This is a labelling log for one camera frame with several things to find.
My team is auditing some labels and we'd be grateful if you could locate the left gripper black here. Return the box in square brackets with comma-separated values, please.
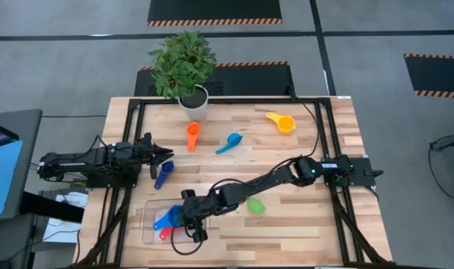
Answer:
[137, 132, 175, 167]

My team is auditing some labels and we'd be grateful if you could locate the small dark blue measuring cup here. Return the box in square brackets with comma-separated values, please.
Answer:
[153, 160, 175, 191]

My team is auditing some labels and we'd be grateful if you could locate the large blue measuring cup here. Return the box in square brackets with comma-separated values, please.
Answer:
[152, 204, 183, 231]

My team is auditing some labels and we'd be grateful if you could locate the orange measuring cup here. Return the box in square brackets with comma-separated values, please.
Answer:
[185, 121, 202, 153]

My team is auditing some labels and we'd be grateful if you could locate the red measuring cup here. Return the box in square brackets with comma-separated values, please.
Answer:
[158, 226, 175, 241]

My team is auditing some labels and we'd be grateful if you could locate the clear plastic basket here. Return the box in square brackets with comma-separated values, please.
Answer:
[141, 197, 209, 246]

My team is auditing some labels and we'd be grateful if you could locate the green measuring cup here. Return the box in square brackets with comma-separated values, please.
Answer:
[246, 197, 267, 215]

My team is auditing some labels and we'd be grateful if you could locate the light blue measuring cup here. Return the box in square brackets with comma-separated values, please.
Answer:
[214, 132, 244, 155]

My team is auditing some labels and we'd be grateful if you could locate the yellow measuring cup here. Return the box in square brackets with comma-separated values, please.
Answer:
[265, 112, 296, 135]

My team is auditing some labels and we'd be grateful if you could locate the green plant in white pot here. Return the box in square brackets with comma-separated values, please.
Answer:
[147, 30, 219, 121]

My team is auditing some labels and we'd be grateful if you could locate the black floor mat striped edge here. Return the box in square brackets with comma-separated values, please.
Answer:
[403, 53, 454, 100]
[147, 0, 283, 27]
[133, 61, 295, 97]

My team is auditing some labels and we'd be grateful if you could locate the black beam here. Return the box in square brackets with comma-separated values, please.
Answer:
[19, 191, 85, 224]

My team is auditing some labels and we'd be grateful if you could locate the white paper sheet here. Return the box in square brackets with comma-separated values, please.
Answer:
[43, 192, 89, 244]

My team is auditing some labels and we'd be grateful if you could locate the grey side desk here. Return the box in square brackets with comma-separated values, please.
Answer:
[0, 108, 43, 222]

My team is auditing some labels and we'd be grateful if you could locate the blue sheet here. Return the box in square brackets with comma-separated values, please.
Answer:
[0, 140, 24, 217]

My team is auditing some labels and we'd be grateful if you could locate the dark grey cabinet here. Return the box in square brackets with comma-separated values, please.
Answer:
[0, 212, 36, 269]

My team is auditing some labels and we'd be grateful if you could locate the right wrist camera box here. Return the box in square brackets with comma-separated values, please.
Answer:
[191, 228, 209, 244]

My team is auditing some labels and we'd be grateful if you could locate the right camera cable loop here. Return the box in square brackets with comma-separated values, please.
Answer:
[170, 223, 208, 257]

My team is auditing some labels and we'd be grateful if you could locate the black metal table frame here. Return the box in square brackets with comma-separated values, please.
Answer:
[73, 96, 396, 269]

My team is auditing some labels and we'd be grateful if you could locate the black power cable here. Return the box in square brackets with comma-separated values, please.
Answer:
[286, 85, 321, 160]

